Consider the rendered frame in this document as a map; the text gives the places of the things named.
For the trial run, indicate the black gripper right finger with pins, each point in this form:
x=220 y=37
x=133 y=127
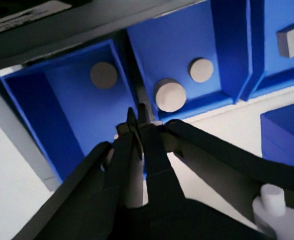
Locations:
x=260 y=190

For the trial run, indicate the grey metal shelf rack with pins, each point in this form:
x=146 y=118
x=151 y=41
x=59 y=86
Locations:
x=48 y=38

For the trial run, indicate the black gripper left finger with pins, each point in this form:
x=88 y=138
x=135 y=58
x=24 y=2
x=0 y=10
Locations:
x=120 y=186

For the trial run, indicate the small grey block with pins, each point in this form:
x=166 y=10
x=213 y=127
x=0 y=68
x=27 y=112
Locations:
x=285 y=41

